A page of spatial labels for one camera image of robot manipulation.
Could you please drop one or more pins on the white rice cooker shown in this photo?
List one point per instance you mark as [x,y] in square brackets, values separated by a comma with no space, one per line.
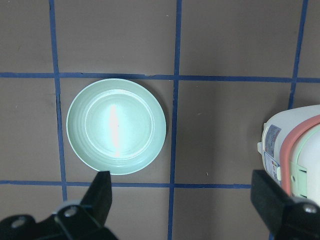
[290,151]

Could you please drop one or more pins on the green plate near left arm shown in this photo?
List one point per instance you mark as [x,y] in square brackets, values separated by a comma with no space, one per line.
[116,125]

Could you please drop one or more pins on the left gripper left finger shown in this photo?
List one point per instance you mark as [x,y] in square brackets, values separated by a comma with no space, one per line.
[98,198]

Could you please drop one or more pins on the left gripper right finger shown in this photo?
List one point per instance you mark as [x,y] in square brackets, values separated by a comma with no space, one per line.
[269,200]

